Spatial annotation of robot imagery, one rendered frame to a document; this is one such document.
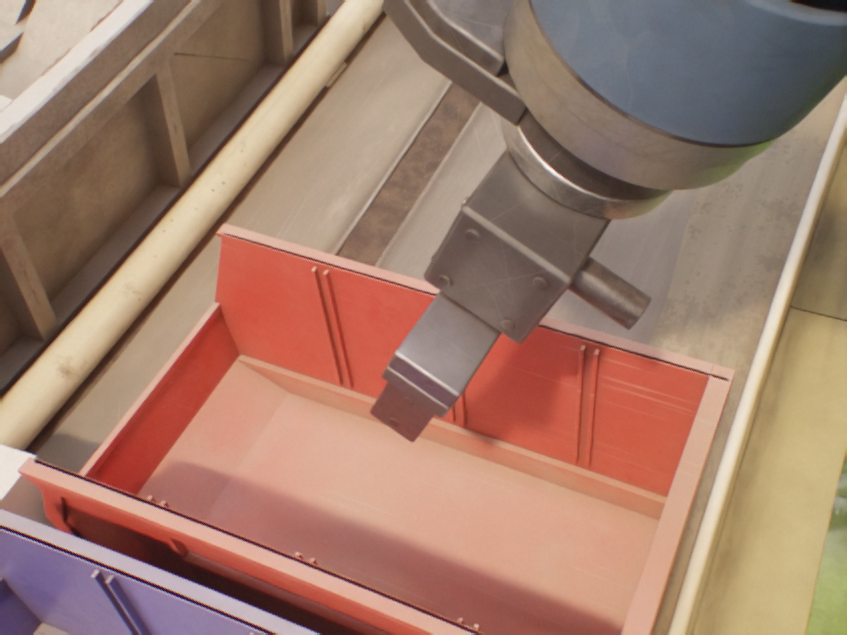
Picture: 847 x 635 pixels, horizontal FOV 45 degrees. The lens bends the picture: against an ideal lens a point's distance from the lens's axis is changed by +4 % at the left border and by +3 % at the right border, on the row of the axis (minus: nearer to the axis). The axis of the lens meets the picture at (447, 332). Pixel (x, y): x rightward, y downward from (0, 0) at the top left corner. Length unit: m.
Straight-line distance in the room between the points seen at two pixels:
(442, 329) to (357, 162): 0.52
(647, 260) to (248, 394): 0.32
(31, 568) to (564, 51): 0.39
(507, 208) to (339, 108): 0.60
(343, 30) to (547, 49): 0.68
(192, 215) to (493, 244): 0.50
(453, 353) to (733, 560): 0.49
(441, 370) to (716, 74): 0.15
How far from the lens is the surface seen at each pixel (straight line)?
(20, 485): 0.63
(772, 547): 0.85
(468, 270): 0.38
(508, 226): 0.36
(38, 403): 0.75
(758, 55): 0.30
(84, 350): 0.77
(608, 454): 0.62
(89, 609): 0.59
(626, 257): 0.79
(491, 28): 0.37
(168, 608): 0.52
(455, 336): 0.39
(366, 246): 0.82
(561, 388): 0.59
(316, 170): 0.89
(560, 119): 0.33
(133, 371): 0.78
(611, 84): 0.31
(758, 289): 0.78
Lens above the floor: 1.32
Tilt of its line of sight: 50 degrees down
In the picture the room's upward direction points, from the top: 7 degrees counter-clockwise
